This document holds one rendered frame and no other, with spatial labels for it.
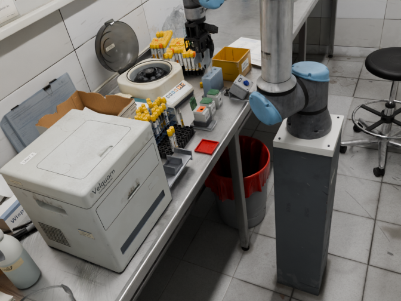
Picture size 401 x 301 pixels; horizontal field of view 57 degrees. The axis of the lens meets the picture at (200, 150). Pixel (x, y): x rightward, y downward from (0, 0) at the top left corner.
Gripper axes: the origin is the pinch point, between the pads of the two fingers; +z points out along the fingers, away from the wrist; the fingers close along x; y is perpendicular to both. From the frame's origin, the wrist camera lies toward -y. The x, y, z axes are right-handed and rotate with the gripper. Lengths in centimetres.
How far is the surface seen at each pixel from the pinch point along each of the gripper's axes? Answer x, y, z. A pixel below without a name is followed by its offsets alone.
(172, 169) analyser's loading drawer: 15, 50, 9
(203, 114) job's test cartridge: 9.6, 20.9, 8.5
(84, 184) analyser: 19, 81, -15
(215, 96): 6.9, 6.9, 9.4
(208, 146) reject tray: 15.8, 29.4, 15.0
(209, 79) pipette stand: 1.9, 2.0, 5.4
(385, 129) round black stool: 61, -95, 84
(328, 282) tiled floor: 58, 10, 103
